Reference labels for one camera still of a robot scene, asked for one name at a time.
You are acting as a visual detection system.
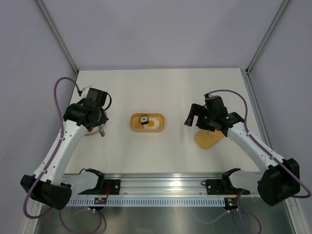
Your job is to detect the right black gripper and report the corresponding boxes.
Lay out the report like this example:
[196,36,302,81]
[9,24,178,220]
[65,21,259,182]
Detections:
[185,103,216,132]

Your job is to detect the round printed food plate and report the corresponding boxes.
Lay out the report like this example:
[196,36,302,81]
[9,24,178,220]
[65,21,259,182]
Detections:
[85,111,108,136]

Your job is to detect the yellow lunch box base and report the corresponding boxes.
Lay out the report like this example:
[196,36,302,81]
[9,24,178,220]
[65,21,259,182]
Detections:
[130,113,165,133]

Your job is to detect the fried egg toy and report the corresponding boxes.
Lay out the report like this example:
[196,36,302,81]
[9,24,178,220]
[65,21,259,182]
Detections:
[143,118,160,130]

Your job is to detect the sushi roll toy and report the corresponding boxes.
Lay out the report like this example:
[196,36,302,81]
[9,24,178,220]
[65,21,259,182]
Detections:
[139,116,149,125]

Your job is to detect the metal food tongs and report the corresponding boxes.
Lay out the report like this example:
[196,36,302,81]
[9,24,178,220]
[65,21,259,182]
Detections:
[98,125,105,137]

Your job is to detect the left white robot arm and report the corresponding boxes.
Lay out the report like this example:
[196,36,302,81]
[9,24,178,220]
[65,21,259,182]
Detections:
[20,88,111,210]

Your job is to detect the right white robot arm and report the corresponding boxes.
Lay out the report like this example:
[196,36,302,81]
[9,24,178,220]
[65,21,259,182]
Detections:
[184,94,300,206]

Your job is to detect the yellow lunch box lid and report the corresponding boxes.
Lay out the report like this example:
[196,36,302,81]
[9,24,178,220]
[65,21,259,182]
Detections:
[194,130,224,149]

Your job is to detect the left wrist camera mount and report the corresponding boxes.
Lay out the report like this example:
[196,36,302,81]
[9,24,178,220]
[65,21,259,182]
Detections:
[78,86,92,98]

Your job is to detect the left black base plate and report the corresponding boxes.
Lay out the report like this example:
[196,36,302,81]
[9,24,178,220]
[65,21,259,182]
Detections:
[79,179,121,195]

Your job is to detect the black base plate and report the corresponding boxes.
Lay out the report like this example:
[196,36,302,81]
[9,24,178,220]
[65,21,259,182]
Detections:
[200,179,242,195]
[79,179,121,195]

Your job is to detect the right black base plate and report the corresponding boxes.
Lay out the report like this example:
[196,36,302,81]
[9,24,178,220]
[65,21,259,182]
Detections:
[200,179,242,195]

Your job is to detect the aluminium mounting rail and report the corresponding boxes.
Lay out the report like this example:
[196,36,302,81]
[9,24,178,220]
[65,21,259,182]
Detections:
[62,172,297,197]

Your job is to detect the white slotted cable duct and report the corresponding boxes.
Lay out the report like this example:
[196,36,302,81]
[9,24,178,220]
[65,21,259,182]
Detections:
[67,196,225,207]

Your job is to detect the left aluminium frame post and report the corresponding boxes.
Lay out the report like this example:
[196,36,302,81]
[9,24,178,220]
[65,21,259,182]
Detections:
[34,0,79,77]

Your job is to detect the aluminium frame post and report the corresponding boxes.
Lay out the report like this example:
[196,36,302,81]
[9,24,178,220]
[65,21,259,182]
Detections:
[245,0,292,76]
[34,0,79,77]

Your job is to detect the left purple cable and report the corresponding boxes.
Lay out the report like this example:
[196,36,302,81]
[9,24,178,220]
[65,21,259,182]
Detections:
[22,77,109,231]

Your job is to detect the right aluminium frame post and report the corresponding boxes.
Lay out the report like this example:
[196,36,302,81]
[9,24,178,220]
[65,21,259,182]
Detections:
[245,0,292,76]

